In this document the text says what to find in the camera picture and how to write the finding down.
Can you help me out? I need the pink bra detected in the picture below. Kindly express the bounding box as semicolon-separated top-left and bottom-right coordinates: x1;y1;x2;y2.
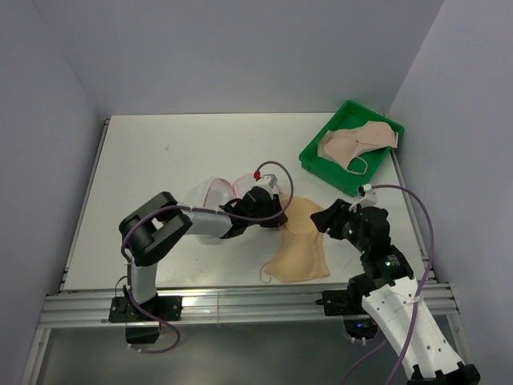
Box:
317;121;399;176

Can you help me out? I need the beige bra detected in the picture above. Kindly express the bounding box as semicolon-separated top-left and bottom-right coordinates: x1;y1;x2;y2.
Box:
260;197;330;284

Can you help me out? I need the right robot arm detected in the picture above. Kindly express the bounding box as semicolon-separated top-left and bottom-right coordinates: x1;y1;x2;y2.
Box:
310;200;481;384

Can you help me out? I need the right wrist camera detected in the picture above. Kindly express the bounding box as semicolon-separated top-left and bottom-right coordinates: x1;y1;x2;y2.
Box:
357;184;378;208

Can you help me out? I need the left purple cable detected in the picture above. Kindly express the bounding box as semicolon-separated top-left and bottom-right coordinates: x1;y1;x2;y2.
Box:
122;160;295;356

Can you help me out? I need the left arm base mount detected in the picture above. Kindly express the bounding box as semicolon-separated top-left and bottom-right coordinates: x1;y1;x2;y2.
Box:
108;295;183;346

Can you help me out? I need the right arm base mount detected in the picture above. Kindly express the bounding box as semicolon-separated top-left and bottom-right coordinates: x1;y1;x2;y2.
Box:
315;290;379;344

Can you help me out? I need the aluminium mounting rail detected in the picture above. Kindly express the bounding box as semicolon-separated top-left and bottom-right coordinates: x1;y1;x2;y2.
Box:
38;282;460;329

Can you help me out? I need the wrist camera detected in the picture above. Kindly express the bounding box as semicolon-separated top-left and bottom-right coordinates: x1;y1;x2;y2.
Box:
253;174;280;196
357;184;378;208

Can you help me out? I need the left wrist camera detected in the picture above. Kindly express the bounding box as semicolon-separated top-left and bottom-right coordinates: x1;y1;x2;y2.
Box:
253;174;280;196

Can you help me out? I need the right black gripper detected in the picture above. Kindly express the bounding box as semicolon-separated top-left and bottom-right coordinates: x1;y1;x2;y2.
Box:
309;197;368;253

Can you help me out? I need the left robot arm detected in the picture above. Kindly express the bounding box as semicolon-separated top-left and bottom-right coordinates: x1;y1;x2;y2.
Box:
119;186;288;320

